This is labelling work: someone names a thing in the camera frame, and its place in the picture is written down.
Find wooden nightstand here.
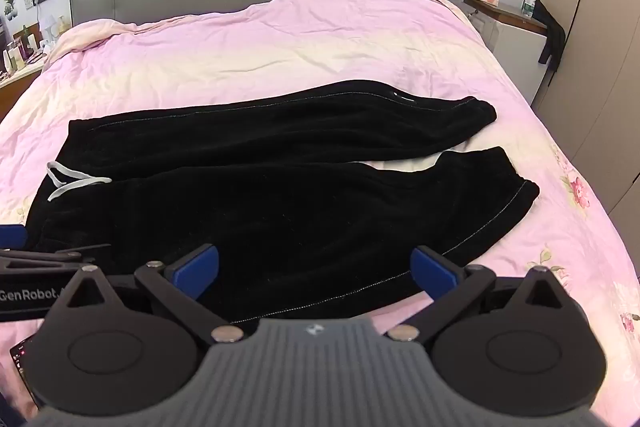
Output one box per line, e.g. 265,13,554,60
0,57,48,124

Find black hanging cloth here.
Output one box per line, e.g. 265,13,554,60
532,0,567,71

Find beige wardrobe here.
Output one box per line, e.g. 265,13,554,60
530,0,640,230

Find white nightstand with brown top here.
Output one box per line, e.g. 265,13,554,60
459,0,552,108

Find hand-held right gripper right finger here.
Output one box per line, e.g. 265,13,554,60
387,246,577,349

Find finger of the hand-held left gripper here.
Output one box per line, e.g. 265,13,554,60
0,243,112,277
0,224,28,251

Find black pants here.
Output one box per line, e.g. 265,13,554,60
24,79,541,325

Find group of toiletry bottles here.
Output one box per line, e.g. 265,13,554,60
0,14,71,78

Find pink floral duvet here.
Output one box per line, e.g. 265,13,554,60
0,0,640,410

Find dark phone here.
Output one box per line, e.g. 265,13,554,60
8,332,45,411

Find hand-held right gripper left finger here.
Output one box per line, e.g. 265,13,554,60
64,244,247,344

